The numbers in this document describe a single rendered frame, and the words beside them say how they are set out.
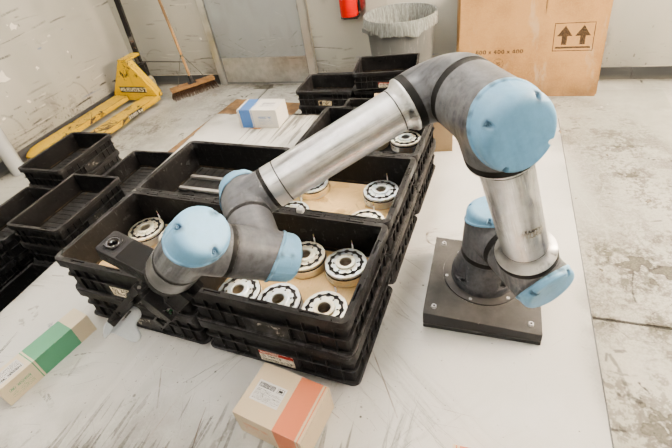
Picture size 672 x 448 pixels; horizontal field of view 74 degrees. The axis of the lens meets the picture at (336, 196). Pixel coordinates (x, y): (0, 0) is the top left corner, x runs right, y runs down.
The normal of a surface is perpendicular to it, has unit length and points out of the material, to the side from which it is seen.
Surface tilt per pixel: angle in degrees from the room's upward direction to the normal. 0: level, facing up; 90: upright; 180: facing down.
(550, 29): 78
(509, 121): 87
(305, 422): 0
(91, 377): 0
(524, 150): 86
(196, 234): 45
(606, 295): 0
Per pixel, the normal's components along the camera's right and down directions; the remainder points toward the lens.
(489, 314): -0.09, -0.77
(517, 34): -0.31, 0.43
